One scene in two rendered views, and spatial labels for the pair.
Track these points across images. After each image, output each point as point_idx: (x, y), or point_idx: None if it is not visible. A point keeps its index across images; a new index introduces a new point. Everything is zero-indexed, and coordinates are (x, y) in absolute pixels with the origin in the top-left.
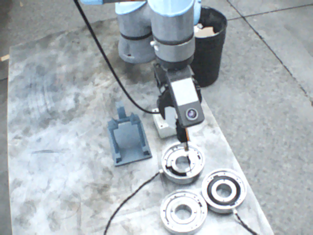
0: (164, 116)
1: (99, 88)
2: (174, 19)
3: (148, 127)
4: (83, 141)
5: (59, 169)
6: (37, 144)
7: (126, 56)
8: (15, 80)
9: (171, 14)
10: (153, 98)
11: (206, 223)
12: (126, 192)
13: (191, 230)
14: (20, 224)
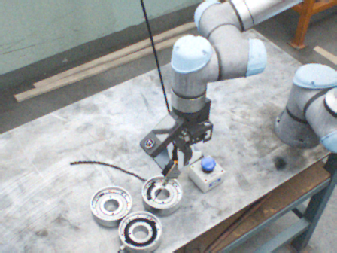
0: None
1: (229, 114)
2: (173, 71)
3: None
4: None
5: (132, 116)
6: (150, 93)
7: (276, 119)
8: None
9: (171, 65)
10: (235, 159)
11: (109, 230)
12: (125, 166)
13: (92, 212)
14: (74, 108)
